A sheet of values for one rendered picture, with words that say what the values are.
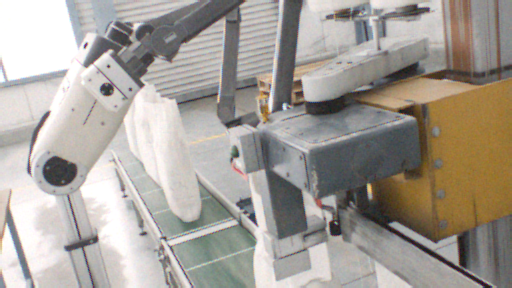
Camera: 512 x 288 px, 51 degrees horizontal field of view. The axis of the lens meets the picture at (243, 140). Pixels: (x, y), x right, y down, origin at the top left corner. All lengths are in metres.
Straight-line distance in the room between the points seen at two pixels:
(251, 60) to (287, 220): 8.00
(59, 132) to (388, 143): 0.96
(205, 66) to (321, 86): 7.80
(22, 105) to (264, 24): 4.02
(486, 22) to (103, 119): 1.01
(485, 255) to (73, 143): 1.15
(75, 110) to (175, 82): 7.27
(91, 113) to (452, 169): 0.96
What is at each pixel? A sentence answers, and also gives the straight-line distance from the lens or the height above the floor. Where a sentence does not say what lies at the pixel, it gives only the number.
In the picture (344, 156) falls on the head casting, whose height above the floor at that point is 1.30.
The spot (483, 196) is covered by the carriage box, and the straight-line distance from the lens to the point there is 1.31.
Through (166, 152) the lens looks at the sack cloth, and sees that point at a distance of 3.08.
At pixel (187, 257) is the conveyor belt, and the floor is 0.38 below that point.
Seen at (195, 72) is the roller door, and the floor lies 0.44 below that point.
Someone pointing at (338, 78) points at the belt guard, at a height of 1.40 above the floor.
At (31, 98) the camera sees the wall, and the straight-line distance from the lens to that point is 8.67.
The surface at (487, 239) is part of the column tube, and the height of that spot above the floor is 0.94.
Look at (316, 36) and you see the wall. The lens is 9.71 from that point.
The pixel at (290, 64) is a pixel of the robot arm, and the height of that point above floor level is 1.40.
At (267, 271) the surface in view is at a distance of 1.70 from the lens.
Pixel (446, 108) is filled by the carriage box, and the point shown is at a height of 1.31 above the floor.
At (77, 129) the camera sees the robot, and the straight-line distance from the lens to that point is 1.60.
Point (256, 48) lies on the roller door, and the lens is 9.18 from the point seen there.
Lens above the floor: 1.62
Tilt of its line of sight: 16 degrees down
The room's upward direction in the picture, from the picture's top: 10 degrees counter-clockwise
